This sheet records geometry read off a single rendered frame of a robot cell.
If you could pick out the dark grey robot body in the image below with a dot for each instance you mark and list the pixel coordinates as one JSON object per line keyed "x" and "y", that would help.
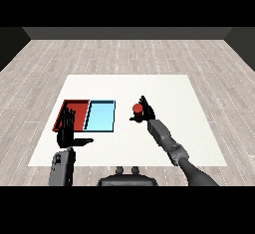
{"x": 127, "y": 179}

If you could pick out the red shallow open box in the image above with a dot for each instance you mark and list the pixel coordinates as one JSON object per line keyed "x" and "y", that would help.
{"x": 78, "y": 115}

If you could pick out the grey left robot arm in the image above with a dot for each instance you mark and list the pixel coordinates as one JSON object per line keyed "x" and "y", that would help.
{"x": 62, "y": 167}

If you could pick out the small red can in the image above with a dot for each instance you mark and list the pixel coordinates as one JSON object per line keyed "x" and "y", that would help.
{"x": 137, "y": 110}

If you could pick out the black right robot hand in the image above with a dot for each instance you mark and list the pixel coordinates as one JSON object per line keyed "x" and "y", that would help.
{"x": 148, "y": 113}

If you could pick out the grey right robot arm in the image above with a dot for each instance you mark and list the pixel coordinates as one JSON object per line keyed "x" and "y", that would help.
{"x": 172, "y": 150}

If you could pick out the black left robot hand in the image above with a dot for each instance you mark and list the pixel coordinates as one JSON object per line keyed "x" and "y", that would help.
{"x": 65, "y": 135}

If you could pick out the light blue shallow open box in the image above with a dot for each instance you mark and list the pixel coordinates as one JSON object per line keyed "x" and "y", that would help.
{"x": 100, "y": 116}

